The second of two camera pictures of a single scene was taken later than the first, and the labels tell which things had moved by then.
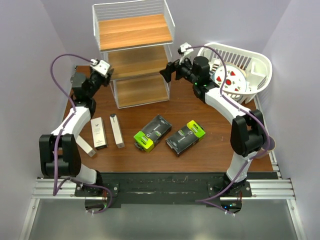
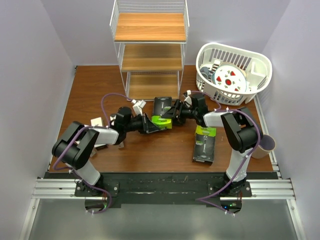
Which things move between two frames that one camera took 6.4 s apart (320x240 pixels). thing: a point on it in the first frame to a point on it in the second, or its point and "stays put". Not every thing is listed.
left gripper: [108, 77] to [145, 121]
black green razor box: [145, 139] to [161, 105]
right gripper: [177, 65] to [171, 113]
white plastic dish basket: [247, 72] stays put
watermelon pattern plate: [230, 77] stays put
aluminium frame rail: [279, 187] stays put
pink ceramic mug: [268, 144] stays put
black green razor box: [189, 135] to [204, 145]
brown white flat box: [99, 133] stays put
